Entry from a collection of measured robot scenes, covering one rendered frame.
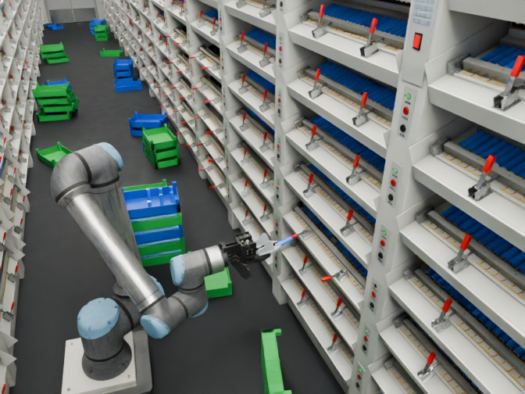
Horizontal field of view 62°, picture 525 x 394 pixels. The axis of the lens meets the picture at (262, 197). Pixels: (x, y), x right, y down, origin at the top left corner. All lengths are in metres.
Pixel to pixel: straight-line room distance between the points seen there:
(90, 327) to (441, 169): 1.29
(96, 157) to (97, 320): 0.59
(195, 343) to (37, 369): 0.66
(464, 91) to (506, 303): 0.44
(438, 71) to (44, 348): 1.91
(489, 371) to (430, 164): 0.48
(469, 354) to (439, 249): 0.25
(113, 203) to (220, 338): 0.83
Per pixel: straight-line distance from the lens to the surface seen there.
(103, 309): 1.78
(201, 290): 1.49
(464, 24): 1.05
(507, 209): 0.97
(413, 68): 1.06
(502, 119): 0.91
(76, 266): 2.64
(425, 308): 1.25
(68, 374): 1.97
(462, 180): 1.04
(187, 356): 2.04
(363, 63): 1.22
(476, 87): 0.99
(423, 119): 1.06
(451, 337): 1.21
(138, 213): 2.32
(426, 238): 1.16
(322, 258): 1.66
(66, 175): 1.51
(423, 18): 1.03
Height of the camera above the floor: 1.56
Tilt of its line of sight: 31 degrees down
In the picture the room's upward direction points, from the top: straight up
